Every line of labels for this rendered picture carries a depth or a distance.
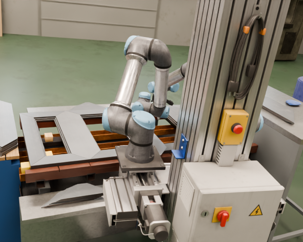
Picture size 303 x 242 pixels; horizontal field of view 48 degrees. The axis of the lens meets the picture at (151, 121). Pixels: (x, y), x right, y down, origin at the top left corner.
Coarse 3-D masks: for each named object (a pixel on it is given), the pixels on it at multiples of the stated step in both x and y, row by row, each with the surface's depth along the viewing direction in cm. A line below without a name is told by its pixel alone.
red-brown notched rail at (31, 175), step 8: (256, 144) 254; (112, 160) 209; (168, 160) 223; (40, 168) 192; (48, 168) 193; (56, 168) 194; (64, 168) 195; (72, 168) 196; (80, 168) 198; (88, 168) 201; (96, 168) 203; (104, 168) 205; (112, 168) 208; (32, 176) 188; (40, 176) 190; (48, 176) 192; (56, 176) 194; (64, 176) 196; (72, 176) 198
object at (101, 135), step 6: (156, 126) 287; (162, 126) 290; (168, 126) 292; (90, 132) 264; (96, 132) 266; (102, 132) 268; (108, 132) 271; (156, 132) 280; (162, 132) 283; (168, 132) 285; (174, 132) 288; (18, 138) 243; (96, 138) 260; (102, 138) 262; (108, 138) 264; (114, 138) 267; (120, 138) 269; (18, 144) 237; (24, 144) 238
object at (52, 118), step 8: (40, 120) 248; (48, 120) 250; (56, 120) 249; (40, 136) 226; (128, 136) 241; (64, 144) 220; (168, 152) 226; (80, 160) 201; (88, 160) 204; (96, 160) 206; (104, 160) 208; (32, 168) 191
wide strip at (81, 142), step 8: (64, 112) 260; (72, 112) 262; (64, 120) 248; (72, 120) 250; (80, 120) 251; (64, 128) 236; (72, 128) 238; (80, 128) 239; (64, 136) 226; (72, 136) 227; (80, 136) 228; (88, 136) 230; (72, 144) 217; (80, 144) 219; (88, 144) 220; (96, 144) 221; (72, 152) 208; (80, 152) 209; (88, 152) 211; (96, 152) 212
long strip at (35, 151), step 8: (24, 120) 240; (32, 120) 242; (24, 128) 229; (32, 128) 231; (24, 136) 219; (32, 136) 220; (32, 144) 212; (40, 144) 213; (32, 152) 203; (40, 152) 204; (32, 160) 195
